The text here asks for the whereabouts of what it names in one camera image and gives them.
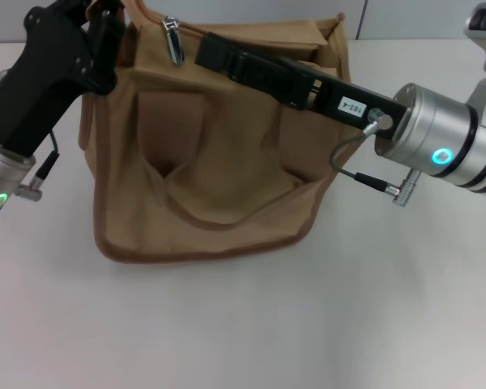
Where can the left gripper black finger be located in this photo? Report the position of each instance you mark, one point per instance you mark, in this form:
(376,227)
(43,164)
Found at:
(113,10)
(103,56)

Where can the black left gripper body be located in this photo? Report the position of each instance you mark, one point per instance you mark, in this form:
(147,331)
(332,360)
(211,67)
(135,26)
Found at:
(40,81)

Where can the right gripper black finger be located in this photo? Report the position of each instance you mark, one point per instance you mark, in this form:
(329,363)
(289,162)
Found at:
(263,60)
(267,81)

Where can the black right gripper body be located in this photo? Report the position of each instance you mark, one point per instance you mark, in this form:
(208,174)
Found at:
(328,95)

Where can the khaki canvas food bag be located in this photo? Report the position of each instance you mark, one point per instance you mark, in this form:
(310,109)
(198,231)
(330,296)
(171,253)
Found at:
(227,162)

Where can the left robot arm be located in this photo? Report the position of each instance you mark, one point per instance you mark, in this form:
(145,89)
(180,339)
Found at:
(0,182)

